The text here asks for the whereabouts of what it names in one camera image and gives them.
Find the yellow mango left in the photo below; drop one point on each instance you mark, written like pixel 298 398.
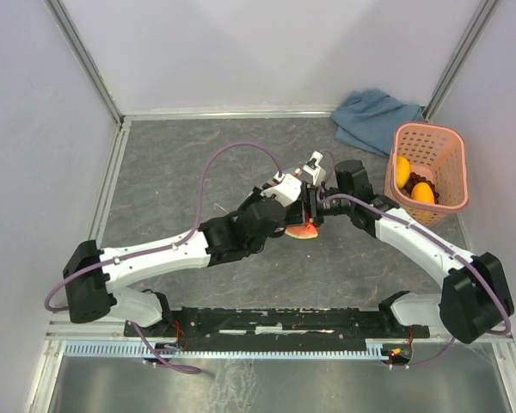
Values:
pixel 403 171

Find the pink plastic basket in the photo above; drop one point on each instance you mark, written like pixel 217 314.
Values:
pixel 437 154

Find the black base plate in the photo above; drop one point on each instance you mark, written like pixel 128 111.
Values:
pixel 283 330

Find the clear zip top bag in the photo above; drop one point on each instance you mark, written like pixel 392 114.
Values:
pixel 298 172

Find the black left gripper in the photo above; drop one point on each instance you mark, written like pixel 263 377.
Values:
pixel 254 196

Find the blue cloth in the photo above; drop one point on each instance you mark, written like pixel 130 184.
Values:
pixel 368 120

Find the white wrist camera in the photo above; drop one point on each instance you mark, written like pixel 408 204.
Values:
pixel 283 188
pixel 314 170

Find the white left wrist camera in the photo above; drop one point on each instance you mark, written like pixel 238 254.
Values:
pixel 283 188

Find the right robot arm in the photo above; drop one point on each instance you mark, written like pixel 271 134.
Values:
pixel 474 299

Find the watermelon slice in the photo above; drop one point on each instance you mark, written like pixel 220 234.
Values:
pixel 302 232

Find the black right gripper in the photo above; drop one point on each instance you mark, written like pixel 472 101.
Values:
pixel 309 195

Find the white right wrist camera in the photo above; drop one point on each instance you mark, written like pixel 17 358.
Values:
pixel 314 170

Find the dark red grapes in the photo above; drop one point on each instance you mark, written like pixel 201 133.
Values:
pixel 415 178

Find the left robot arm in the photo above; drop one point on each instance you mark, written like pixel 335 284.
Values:
pixel 98 280

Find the orange mango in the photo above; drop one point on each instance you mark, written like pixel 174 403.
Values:
pixel 422 192

